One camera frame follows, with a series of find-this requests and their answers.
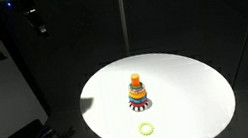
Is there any vertical metal pole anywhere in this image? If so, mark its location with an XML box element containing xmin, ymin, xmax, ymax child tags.
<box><xmin>118</xmin><ymin>0</ymin><xmax>131</xmax><ymax>56</ymax></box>

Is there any green top ring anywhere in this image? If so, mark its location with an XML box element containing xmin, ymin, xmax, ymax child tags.
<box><xmin>128</xmin><ymin>81</ymin><xmax>147</xmax><ymax>93</ymax></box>

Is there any orange ring stacker stand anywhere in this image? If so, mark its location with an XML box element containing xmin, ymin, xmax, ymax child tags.
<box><xmin>130</xmin><ymin>73</ymin><xmax>141</xmax><ymax>87</ymax></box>

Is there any red ring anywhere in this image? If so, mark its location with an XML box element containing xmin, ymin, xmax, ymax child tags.
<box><xmin>128</xmin><ymin>96</ymin><xmax>149</xmax><ymax>107</ymax></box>

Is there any yellow-green toothed ring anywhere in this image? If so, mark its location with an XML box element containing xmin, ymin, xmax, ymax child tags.
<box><xmin>136</xmin><ymin>120</ymin><xmax>156</xmax><ymax>137</ymax></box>

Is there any black and white base ring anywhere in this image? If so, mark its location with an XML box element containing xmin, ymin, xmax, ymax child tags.
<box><xmin>127</xmin><ymin>97</ymin><xmax>151</xmax><ymax>114</ymax></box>

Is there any orange-yellow ring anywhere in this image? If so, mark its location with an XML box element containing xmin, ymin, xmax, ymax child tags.
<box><xmin>128</xmin><ymin>88</ymin><xmax>148</xmax><ymax>100</ymax></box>

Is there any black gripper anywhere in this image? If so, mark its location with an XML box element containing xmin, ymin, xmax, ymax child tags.
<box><xmin>23</xmin><ymin>1</ymin><xmax>48</xmax><ymax>37</ymax></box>

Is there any blue ring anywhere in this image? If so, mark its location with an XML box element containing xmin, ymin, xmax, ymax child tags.
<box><xmin>128</xmin><ymin>93</ymin><xmax>149</xmax><ymax>105</ymax></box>

